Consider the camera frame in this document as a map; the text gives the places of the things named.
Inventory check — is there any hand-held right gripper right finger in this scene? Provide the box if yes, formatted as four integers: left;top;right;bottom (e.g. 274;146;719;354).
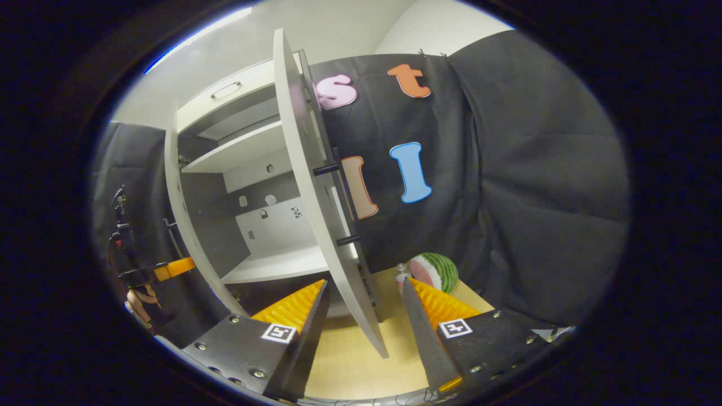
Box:
402;276;552;394

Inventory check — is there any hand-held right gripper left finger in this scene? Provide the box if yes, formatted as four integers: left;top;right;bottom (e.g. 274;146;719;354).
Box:
182;279;331;400

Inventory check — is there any black door handle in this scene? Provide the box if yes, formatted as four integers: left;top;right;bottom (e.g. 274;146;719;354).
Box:
313;148;364;271
164;219;184;260

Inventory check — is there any grey double-door shoe cabinet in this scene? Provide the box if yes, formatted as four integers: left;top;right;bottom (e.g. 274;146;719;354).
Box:
162;50;390;325

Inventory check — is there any white cabinet shelf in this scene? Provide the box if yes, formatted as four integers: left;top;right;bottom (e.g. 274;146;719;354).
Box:
182;120;288;174

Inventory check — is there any beige cabinet flap panel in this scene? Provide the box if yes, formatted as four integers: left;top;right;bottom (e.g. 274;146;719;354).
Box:
177;56;283;135

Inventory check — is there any watermelon slice toy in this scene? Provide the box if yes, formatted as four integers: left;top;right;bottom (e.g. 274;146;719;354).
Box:
407;252;459;294

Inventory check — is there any black backdrop cloth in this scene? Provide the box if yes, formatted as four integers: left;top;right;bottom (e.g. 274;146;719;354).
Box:
90;29;631;333

